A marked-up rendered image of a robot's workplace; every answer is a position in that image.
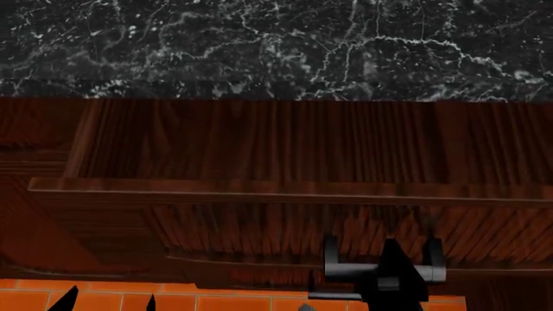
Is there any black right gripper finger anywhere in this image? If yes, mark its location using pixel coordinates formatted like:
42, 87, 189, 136
377, 238, 418, 278

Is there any black U-shaped drawer handle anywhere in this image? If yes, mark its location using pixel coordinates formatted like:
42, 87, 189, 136
322, 235, 447, 283

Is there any wooden drawer with wide front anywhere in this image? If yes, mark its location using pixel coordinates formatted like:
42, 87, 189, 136
28, 98, 553, 270

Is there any wooden drawer with narrow front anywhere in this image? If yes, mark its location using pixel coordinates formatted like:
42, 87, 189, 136
166, 254, 553, 308

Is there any dark wooden cabinet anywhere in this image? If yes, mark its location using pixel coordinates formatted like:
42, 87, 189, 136
0, 96, 553, 308

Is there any thin black drawer handle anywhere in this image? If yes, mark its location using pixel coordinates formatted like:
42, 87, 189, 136
307, 269, 363, 301

